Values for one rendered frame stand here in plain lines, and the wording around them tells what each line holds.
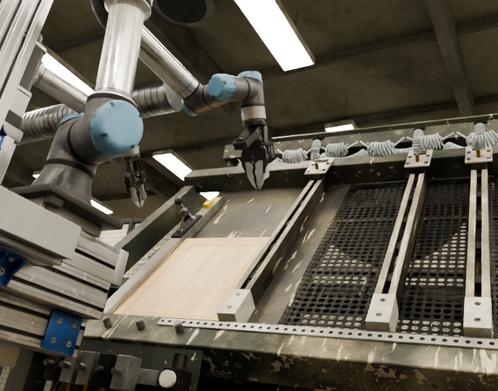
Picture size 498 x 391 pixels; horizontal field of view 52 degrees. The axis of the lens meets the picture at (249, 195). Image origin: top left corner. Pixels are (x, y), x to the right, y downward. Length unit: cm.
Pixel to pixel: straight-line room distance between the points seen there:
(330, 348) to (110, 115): 78
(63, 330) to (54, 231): 31
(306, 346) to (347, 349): 11
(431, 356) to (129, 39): 103
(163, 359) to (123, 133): 69
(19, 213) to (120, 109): 34
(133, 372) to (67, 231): 58
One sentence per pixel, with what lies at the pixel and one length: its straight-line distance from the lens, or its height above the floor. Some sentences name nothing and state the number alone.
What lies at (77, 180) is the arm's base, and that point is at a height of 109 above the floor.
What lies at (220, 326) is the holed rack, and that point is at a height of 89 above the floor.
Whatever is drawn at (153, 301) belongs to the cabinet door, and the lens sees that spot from 184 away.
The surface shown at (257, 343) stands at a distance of 143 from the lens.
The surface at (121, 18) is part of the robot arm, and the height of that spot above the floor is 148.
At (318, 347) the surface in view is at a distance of 137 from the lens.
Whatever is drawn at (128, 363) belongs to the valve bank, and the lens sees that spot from 149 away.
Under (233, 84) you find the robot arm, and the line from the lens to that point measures 152.
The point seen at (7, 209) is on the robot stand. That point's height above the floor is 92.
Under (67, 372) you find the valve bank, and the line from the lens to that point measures 162.
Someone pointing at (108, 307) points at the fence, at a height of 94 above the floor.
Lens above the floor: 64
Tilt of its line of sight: 24 degrees up
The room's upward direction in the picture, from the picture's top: 9 degrees clockwise
